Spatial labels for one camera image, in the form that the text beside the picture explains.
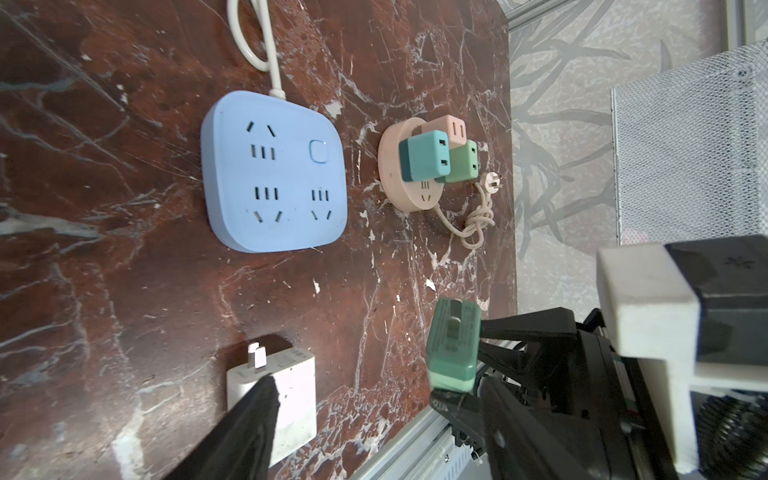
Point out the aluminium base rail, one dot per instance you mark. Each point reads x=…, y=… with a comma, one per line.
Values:
x=424, y=449

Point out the white plug adapter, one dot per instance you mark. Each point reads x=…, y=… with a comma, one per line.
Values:
x=293, y=370

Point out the light green plug adapter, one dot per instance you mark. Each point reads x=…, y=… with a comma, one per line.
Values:
x=452, y=345

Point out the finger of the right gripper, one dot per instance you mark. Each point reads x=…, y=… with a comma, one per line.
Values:
x=556, y=324
x=464, y=415

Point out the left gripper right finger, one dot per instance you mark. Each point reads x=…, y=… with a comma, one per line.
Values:
x=525, y=443

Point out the blue square power strip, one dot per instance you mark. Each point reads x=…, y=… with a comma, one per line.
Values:
x=273, y=174

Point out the teal plug adapter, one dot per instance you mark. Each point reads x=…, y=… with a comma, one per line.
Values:
x=424, y=156

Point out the white wire mesh basket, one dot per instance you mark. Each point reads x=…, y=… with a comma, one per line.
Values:
x=690, y=150

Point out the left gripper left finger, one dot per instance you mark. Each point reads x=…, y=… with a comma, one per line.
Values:
x=240, y=445

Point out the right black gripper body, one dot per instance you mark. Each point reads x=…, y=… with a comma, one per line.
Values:
x=587, y=375

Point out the pink plug adapter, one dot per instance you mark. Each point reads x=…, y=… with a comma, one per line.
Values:
x=454, y=127

